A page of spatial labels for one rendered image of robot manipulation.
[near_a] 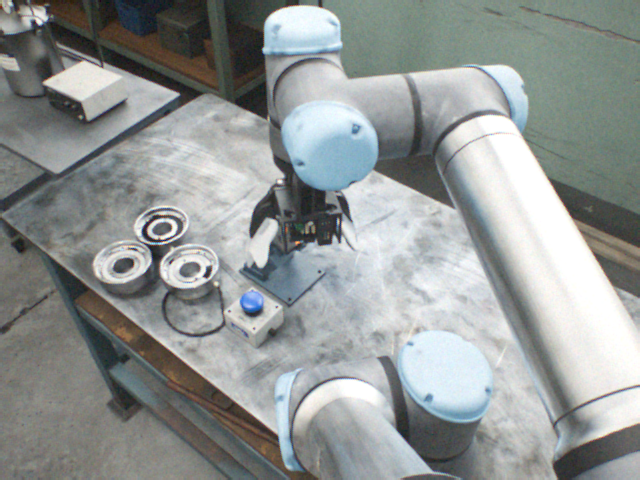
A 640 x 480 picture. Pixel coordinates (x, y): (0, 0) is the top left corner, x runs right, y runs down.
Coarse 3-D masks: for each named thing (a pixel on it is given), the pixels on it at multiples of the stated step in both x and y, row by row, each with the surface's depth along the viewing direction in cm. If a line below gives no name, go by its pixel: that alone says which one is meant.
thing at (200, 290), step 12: (180, 252) 107; (192, 252) 107; (204, 252) 107; (168, 264) 106; (180, 264) 105; (192, 264) 107; (204, 264) 105; (216, 264) 104; (168, 276) 104; (180, 276) 103; (216, 276) 104; (168, 288) 102; (180, 288) 100; (192, 288) 100; (204, 288) 102
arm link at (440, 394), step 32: (416, 352) 69; (448, 352) 69; (480, 352) 70; (416, 384) 66; (448, 384) 66; (480, 384) 67; (416, 416) 66; (448, 416) 65; (480, 416) 67; (416, 448) 73; (448, 448) 71
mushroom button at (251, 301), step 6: (246, 294) 95; (252, 294) 95; (258, 294) 95; (240, 300) 94; (246, 300) 94; (252, 300) 94; (258, 300) 94; (246, 306) 93; (252, 306) 93; (258, 306) 94; (252, 312) 94
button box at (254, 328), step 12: (252, 288) 100; (264, 300) 98; (228, 312) 96; (240, 312) 96; (264, 312) 96; (276, 312) 96; (228, 324) 98; (240, 324) 94; (252, 324) 94; (264, 324) 94; (276, 324) 98; (240, 336) 97; (252, 336) 94; (264, 336) 96
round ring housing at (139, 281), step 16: (128, 240) 108; (96, 256) 105; (128, 256) 107; (144, 256) 107; (96, 272) 103; (112, 272) 104; (128, 272) 104; (144, 272) 103; (112, 288) 102; (128, 288) 102
